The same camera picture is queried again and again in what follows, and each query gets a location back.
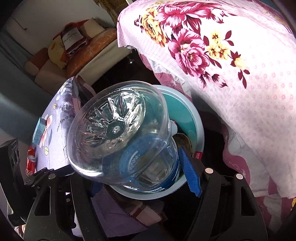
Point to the pink and white quilt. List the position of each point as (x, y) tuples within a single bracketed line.
[(240, 166)]

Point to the red soda can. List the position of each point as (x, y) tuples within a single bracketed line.
[(31, 162)]

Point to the yellow pillow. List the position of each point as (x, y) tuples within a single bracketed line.
[(55, 53)]

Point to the teal round bin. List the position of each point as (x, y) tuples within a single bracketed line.
[(182, 111)]

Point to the red bag with white label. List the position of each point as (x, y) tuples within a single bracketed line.
[(72, 39)]

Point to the white sofa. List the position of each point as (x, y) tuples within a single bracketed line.
[(99, 63)]

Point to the pink floral sheet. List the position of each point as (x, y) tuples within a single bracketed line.
[(254, 92)]

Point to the beige pillow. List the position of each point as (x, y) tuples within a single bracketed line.
[(92, 27)]

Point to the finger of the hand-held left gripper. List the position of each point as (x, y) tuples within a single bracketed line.
[(34, 178)]

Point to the clear plastic water bottle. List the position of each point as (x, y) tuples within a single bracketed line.
[(115, 129)]

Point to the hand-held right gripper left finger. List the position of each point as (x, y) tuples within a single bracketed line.
[(94, 188)]

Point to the teal drink carton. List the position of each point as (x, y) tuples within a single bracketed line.
[(39, 132)]

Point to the brown patterned curtain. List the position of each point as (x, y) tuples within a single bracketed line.
[(113, 10)]

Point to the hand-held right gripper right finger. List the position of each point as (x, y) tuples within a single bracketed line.
[(189, 171)]

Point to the orange seat cushion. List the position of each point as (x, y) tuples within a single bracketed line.
[(97, 46)]

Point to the golden foil wrapper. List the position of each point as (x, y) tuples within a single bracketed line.
[(182, 141)]

